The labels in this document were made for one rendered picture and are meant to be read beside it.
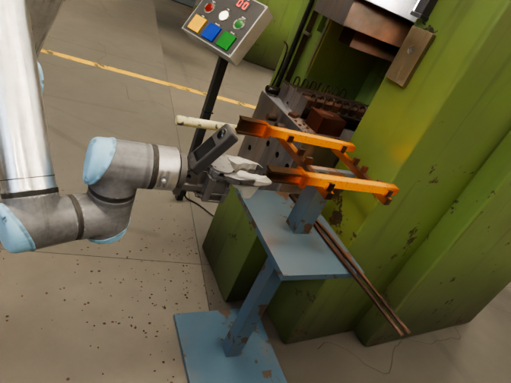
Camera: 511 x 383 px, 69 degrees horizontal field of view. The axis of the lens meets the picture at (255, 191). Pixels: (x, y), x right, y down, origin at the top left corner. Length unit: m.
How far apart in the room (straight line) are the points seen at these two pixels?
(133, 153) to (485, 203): 1.31
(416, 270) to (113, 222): 1.36
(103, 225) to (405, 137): 0.95
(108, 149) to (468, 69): 0.98
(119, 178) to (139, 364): 0.98
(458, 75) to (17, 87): 1.08
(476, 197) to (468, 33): 0.66
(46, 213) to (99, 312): 0.99
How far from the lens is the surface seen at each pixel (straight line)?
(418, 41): 1.35
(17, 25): 0.78
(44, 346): 1.60
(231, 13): 1.89
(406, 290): 1.86
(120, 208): 0.77
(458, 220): 1.70
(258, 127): 1.08
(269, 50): 6.44
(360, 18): 1.46
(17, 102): 0.75
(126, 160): 0.72
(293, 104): 1.54
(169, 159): 0.74
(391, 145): 1.34
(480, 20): 1.28
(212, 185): 0.79
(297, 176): 0.89
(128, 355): 1.59
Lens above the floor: 1.34
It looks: 29 degrees down
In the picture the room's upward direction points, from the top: 24 degrees clockwise
